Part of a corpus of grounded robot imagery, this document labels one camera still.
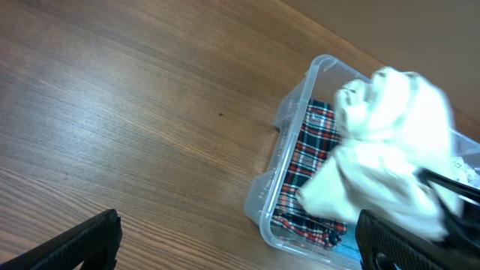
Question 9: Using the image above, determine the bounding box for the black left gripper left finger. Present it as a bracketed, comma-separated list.
[1, 209, 122, 270]

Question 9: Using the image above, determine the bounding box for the cream sweatshirt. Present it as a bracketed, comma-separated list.
[296, 67, 463, 241]

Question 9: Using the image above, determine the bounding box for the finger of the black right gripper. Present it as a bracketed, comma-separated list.
[416, 169, 479, 248]

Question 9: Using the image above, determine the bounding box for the red plaid shirt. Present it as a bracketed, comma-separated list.
[271, 99, 347, 249]

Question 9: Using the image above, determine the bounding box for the clear plastic storage bin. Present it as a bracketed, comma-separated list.
[244, 55, 479, 269]

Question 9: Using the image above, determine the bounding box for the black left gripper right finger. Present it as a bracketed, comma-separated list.
[355, 210, 479, 270]

